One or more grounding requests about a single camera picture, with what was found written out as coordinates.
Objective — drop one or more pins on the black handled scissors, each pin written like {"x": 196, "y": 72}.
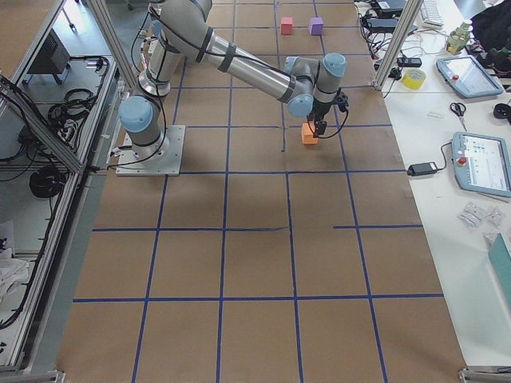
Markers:
{"x": 459, "y": 110}

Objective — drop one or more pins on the red foam cube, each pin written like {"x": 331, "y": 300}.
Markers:
{"x": 286, "y": 25}

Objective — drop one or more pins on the far teach pendant tablet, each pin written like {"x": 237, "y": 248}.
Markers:
{"x": 468, "y": 78}

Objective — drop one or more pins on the yellow tape roll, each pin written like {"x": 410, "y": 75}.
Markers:
{"x": 413, "y": 78}

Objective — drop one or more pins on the near teach pendant tablet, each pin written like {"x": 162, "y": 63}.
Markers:
{"x": 481, "y": 163}

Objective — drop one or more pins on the black power adapter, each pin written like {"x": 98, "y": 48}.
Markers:
{"x": 422, "y": 169}

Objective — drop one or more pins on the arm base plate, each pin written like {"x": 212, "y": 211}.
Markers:
{"x": 162, "y": 158}

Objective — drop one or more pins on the teach pendant tablet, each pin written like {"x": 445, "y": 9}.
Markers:
{"x": 481, "y": 163}
{"x": 468, "y": 78}

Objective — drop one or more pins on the aluminium frame post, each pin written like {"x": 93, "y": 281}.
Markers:
{"x": 409, "y": 13}

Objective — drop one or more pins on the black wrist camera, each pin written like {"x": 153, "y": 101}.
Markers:
{"x": 342, "y": 101}

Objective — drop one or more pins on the orange foam cube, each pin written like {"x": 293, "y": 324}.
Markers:
{"x": 308, "y": 137}

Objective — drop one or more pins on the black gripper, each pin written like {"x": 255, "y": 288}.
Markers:
{"x": 320, "y": 109}

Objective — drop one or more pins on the purple foam cube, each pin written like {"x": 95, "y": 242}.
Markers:
{"x": 315, "y": 26}

